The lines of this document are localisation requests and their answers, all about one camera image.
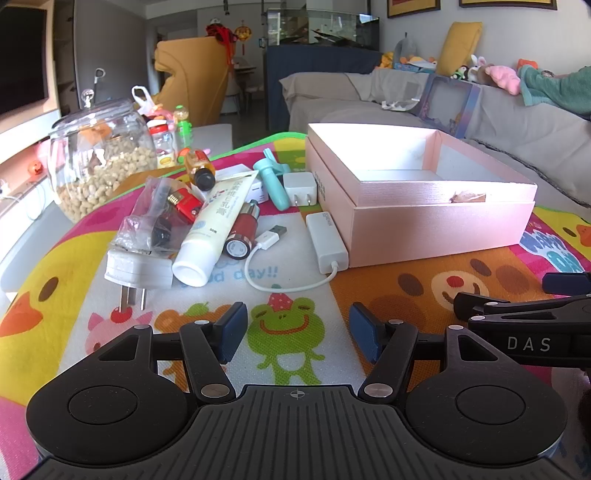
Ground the white cream tube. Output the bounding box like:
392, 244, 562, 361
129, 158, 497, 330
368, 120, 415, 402
172, 170, 257, 288

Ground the white usb adapter with cable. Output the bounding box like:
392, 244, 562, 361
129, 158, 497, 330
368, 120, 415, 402
243, 212, 349, 294

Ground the white plug adapter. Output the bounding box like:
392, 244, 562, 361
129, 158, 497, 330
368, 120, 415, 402
104, 249, 173, 312

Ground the clear plastic bag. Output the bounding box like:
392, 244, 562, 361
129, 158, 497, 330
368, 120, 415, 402
111, 177, 196, 258

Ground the small amber bottle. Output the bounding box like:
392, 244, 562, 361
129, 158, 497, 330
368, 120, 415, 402
184, 150, 216, 192

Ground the white two-pin charger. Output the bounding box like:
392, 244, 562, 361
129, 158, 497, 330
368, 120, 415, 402
283, 172, 318, 207

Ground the pink cardboard box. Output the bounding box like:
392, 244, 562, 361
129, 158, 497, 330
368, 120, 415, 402
305, 123, 537, 268

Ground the grey sofa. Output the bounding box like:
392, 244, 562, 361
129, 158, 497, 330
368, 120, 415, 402
280, 69, 590, 219

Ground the colourful cartoon play mat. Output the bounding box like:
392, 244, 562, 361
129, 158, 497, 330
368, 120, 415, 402
0, 131, 591, 480

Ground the green plush blanket toy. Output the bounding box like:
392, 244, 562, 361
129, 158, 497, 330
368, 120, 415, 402
519, 65, 590, 117

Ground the pink plush toy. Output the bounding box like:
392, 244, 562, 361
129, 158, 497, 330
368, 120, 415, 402
485, 65, 521, 96

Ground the small red-lid jar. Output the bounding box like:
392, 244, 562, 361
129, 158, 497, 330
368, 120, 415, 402
147, 119, 176, 168

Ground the green toy bottle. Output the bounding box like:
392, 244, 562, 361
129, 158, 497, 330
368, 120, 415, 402
173, 105, 192, 150

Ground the glass jar of nuts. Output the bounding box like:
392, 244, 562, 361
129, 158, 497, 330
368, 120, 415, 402
47, 99, 157, 223

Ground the yellow cushion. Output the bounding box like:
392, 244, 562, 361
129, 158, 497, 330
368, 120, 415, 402
436, 22, 483, 77

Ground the yellow armchair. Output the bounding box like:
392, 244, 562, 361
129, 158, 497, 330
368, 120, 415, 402
153, 37, 229, 127

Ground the glass fish tank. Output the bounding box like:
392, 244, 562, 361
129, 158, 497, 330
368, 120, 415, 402
263, 8, 380, 50

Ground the black television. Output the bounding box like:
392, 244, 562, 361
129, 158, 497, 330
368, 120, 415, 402
0, 6, 48, 114

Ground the purple picture frame box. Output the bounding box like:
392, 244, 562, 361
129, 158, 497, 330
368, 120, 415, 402
411, 74, 481, 139

